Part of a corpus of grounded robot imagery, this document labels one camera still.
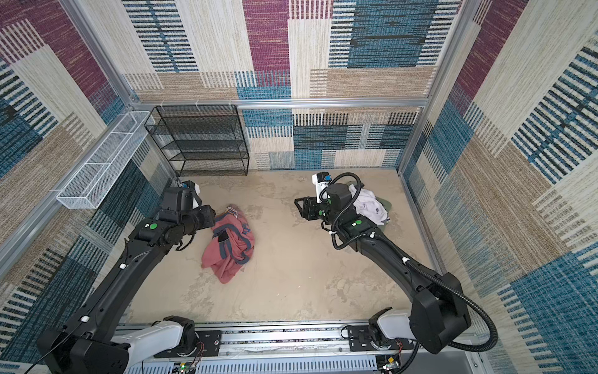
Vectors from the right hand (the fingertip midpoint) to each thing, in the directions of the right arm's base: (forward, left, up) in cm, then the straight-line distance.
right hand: (301, 204), depth 79 cm
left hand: (-2, +29, +1) cm, 29 cm away
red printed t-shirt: (-7, +27, -16) cm, 32 cm away
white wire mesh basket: (+2, +64, +11) cm, 65 cm away
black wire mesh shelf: (+43, +46, -6) cm, 63 cm away
